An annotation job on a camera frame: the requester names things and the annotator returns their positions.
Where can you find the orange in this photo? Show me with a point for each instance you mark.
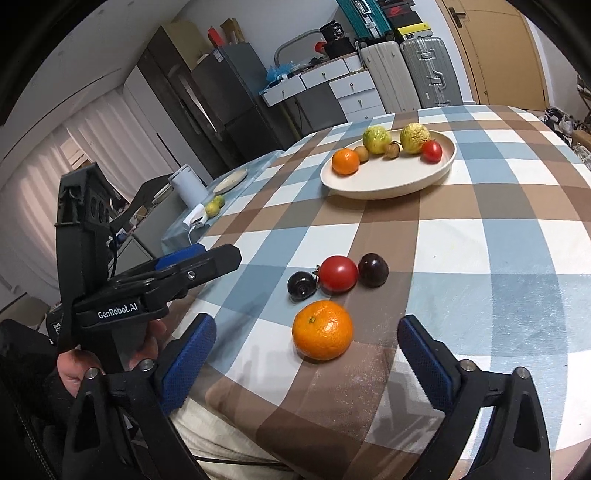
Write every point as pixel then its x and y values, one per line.
pixel 323 331
pixel 345 162

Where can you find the smooth yellow-green guava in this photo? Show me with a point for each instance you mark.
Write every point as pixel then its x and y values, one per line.
pixel 376 140

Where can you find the black bag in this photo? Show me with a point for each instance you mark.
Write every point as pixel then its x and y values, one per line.
pixel 339 47

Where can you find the person's left hand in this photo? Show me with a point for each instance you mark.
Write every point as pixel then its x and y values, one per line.
pixel 147 341

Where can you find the beige suitcase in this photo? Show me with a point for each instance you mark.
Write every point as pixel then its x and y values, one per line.
pixel 385 76

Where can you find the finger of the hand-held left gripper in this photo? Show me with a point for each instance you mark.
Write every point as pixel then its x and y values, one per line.
pixel 182 256
pixel 207 265

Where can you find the brown kiwi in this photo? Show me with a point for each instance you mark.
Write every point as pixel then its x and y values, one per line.
pixel 362 154

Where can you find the red tomato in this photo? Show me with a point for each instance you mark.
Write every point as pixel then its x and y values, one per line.
pixel 339 274
pixel 431 151

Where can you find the green citrus fruit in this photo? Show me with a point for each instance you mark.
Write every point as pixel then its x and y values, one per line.
pixel 219 200

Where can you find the red item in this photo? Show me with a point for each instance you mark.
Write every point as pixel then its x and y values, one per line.
pixel 319 46

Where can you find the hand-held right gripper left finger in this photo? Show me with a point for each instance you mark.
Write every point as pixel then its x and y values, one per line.
pixel 184 364

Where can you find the wooden door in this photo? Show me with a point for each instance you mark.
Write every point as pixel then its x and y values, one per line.
pixel 503 50

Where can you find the white kettle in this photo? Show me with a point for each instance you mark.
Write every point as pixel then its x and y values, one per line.
pixel 187 184

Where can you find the teal suitcase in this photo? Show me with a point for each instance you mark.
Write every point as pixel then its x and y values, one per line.
pixel 360 16

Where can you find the white desk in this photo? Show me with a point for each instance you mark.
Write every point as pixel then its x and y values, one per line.
pixel 314 78

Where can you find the yellow citrus fruit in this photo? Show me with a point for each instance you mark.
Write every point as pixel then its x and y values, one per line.
pixel 212 209

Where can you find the dark wardrobe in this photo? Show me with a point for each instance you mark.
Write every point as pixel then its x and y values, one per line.
pixel 171 92

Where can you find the cream round plate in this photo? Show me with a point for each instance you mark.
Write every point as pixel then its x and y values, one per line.
pixel 392 181

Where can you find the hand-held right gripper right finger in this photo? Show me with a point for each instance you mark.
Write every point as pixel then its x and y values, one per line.
pixel 427 364

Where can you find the bumpy yellow-green guava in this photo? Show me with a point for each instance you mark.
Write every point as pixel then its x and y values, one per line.
pixel 414 137

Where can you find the brown paper bags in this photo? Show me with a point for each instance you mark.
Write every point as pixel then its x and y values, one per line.
pixel 229 30

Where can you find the silver suitcase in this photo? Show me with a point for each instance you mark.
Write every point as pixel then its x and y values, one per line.
pixel 431 71

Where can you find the white curtain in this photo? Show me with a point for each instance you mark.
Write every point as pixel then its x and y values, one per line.
pixel 69 152

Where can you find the small cream plate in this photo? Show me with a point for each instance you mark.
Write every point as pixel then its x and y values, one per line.
pixel 231 180

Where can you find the person's left forearm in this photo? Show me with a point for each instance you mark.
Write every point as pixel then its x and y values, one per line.
pixel 27 397

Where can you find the grey fridge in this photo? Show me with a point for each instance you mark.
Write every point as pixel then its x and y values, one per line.
pixel 231 87

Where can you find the pile of shoes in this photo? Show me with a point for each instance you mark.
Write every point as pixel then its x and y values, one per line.
pixel 568 129

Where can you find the small round brown fruit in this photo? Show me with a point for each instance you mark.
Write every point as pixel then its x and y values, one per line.
pixel 393 151

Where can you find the person's beige trouser leg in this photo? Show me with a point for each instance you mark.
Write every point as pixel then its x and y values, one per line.
pixel 217 434

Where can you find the black chair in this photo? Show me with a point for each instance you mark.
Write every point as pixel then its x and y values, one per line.
pixel 143 194

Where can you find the dark plum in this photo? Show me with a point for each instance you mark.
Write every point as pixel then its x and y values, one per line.
pixel 373 270
pixel 301 286

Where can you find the blue plastic bag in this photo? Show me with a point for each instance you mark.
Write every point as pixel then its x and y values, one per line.
pixel 279 72

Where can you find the small black box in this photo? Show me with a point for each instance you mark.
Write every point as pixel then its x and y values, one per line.
pixel 333 31

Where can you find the red shoe box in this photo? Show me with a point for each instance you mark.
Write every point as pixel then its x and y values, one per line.
pixel 397 9

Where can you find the white drawer cabinet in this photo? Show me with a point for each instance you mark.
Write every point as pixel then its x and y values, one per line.
pixel 358 94

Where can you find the yellow and black shoe box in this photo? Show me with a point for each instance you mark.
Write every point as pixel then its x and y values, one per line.
pixel 413 30

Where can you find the grey tube frame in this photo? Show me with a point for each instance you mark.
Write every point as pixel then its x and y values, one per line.
pixel 295 41

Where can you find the white device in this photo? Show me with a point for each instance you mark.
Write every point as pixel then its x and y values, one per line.
pixel 196 217

